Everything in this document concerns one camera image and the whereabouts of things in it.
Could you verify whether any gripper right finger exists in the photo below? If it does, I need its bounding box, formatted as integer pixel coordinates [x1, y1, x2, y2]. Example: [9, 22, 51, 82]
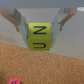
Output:
[49, 7, 81, 44]

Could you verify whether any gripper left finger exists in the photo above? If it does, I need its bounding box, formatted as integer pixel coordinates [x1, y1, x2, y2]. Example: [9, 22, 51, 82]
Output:
[0, 7, 30, 48]

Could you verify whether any yellow block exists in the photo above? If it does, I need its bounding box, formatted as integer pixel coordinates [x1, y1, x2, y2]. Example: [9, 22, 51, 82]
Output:
[26, 21, 54, 52]

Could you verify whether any pink block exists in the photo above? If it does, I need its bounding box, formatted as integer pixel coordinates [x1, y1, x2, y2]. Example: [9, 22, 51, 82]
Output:
[8, 77, 20, 84]

